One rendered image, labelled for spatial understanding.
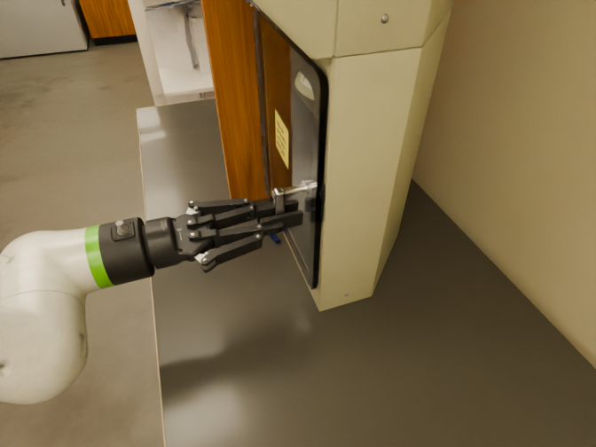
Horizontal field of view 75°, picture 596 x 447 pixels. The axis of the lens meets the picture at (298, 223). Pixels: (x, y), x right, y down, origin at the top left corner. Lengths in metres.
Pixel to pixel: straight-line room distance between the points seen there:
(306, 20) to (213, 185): 0.70
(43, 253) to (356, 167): 0.43
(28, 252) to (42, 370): 0.16
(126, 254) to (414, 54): 0.45
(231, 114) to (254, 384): 0.53
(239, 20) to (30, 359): 0.62
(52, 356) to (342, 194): 0.41
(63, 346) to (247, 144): 0.56
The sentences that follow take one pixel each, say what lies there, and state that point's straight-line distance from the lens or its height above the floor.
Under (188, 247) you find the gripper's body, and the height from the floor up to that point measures 1.15.
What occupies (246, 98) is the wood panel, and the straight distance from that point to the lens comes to 0.86.
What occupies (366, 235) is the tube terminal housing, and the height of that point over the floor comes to 1.12.
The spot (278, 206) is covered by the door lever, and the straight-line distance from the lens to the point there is 0.60.
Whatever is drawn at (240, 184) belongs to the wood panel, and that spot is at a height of 1.00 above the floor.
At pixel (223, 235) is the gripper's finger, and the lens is 0.60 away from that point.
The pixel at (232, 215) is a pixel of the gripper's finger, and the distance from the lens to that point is 0.62.
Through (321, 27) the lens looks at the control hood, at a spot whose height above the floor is 1.44.
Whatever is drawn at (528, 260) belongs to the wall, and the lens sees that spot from 0.91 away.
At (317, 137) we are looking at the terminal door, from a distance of 0.51.
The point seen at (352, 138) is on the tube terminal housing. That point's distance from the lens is 0.52.
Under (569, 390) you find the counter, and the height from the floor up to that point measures 0.94.
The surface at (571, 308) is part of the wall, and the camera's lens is 0.88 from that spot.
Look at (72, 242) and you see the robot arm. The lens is 0.61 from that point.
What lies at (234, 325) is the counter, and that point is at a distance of 0.75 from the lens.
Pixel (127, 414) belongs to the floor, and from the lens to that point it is 1.81.
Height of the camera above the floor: 1.56
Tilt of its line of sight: 42 degrees down
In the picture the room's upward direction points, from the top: straight up
